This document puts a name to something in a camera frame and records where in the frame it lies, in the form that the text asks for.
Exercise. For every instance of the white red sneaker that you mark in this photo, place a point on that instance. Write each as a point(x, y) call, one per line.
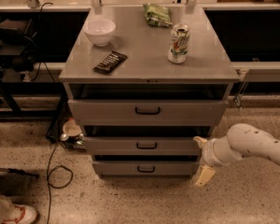
point(21, 214)

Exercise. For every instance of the grey drawer cabinet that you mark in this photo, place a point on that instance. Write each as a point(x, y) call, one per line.
point(147, 74)

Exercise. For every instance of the black equipment on stand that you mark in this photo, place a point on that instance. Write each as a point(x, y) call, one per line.
point(17, 47)

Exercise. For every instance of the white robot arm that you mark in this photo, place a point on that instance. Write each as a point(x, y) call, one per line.
point(241, 141)

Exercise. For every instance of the green snack bag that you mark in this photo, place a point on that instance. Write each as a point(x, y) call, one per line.
point(157, 15)

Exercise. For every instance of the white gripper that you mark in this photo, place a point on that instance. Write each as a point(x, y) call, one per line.
point(210, 154)

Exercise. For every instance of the wire basket with items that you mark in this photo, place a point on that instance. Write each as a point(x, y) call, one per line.
point(72, 136)

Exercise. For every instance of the white bowl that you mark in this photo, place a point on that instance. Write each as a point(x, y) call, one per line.
point(99, 32)

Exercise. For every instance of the grey top drawer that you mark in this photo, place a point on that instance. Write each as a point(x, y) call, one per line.
point(147, 112)

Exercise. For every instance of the dark chocolate bar wrapper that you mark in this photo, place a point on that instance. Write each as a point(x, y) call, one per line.
point(110, 63)

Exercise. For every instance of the white green soda can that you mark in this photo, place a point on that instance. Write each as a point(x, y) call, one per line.
point(179, 42)

